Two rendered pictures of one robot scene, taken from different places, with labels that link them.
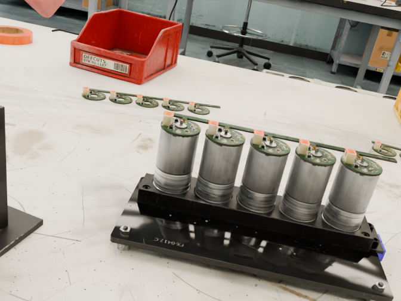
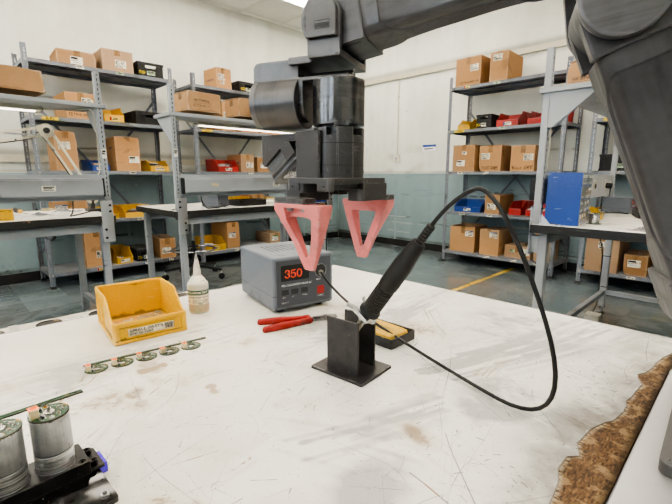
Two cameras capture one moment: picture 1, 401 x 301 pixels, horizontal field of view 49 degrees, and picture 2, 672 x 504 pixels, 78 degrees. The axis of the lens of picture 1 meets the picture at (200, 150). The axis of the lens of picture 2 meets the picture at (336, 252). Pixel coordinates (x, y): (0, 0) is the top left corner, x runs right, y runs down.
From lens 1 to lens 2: 11 cm
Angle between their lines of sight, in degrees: 49
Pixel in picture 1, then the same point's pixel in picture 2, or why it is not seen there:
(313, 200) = (16, 467)
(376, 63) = (96, 263)
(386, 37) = (94, 238)
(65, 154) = not seen: outside the picture
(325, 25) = (21, 245)
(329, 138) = (38, 384)
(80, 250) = not seen: outside the picture
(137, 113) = not seen: outside the picture
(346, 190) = (44, 440)
